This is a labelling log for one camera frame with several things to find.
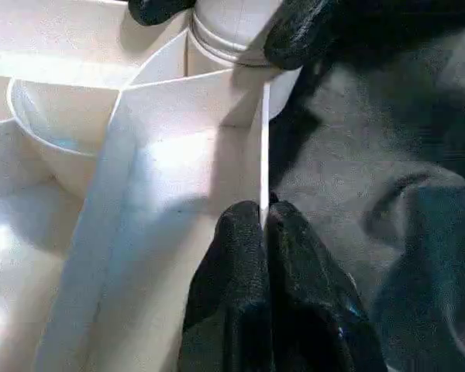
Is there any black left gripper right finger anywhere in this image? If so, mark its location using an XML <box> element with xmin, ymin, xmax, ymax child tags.
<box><xmin>263</xmin><ymin>200</ymin><xmax>388</xmax><ymax>372</ymax></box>

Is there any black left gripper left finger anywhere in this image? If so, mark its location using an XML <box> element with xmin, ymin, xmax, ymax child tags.
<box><xmin>176</xmin><ymin>200</ymin><xmax>274</xmax><ymax>372</ymax></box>

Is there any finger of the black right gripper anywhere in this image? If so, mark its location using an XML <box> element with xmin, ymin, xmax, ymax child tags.
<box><xmin>263</xmin><ymin>0</ymin><xmax>412</xmax><ymax>71</ymax></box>
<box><xmin>127</xmin><ymin>0</ymin><xmax>198</xmax><ymax>27</ymax></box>

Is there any white plastic table leg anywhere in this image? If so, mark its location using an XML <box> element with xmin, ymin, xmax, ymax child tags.
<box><xmin>189</xmin><ymin>0</ymin><xmax>286</xmax><ymax>67</ymax></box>

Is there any white plastic table top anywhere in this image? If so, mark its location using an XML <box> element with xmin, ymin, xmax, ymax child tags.
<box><xmin>0</xmin><ymin>0</ymin><xmax>301</xmax><ymax>372</ymax></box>

